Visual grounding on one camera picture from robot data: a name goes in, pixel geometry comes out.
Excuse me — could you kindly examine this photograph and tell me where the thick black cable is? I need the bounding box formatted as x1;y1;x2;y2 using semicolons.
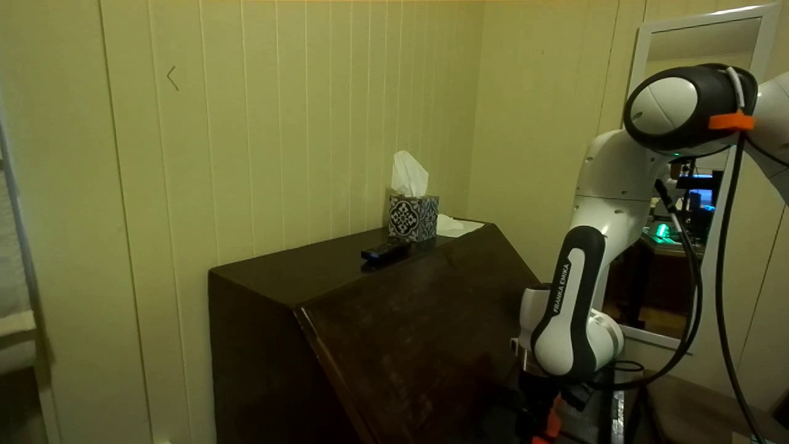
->
713;130;771;444

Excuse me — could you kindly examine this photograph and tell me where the dark wooden slant-front desk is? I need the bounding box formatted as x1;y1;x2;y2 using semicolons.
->
207;220;548;444

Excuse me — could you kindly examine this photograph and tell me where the white paper sheet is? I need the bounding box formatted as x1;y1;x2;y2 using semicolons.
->
433;212;485;241

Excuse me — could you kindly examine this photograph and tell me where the dark wooden side table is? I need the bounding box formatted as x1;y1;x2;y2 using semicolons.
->
636;373;789;444

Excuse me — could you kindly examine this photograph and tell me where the black remote control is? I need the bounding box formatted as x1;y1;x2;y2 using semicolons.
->
357;236;415;268

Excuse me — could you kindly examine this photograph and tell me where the grey low shelf board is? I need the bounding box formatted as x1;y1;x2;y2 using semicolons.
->
484;386;632;444

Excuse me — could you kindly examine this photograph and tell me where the white metal frame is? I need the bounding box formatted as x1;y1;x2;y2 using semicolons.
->
0;114;56;444

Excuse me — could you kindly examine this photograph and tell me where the thin black cable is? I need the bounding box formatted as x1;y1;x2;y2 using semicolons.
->
602;177;708;392

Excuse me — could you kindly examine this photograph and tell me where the orange cable clip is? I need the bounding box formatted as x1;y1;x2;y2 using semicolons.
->
708;109;756;135

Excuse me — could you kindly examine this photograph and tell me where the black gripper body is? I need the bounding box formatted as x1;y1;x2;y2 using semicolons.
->
565;378;617;419

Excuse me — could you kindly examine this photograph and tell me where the white framed mirror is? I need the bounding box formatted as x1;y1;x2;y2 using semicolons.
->
603;0;783;356

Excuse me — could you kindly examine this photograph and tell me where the patterned tissue box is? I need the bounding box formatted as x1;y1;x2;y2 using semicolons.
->
381;187;440;248

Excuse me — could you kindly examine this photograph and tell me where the white tissue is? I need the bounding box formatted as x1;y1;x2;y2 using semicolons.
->
386;149;432;201

